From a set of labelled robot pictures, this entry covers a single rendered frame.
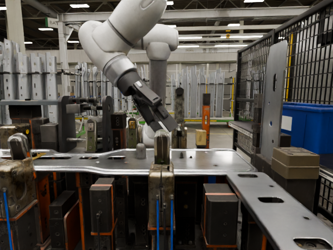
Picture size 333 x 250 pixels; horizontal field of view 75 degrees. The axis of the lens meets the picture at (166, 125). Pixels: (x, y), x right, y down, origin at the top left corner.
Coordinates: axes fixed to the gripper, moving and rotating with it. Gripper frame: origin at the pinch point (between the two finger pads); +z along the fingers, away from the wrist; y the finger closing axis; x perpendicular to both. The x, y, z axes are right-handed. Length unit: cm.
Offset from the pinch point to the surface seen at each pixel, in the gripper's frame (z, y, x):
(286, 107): 16.9, 0.2, -38.0
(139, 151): -0.7, 5.3, 9.2
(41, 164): -14.4, 6.3, 33.4
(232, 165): 18.7, -3.2, -8.0
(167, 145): 3.7, -13.2, 5.8
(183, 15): -286, 432, -374
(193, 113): -62, 629, -296
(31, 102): -48, 33, 30
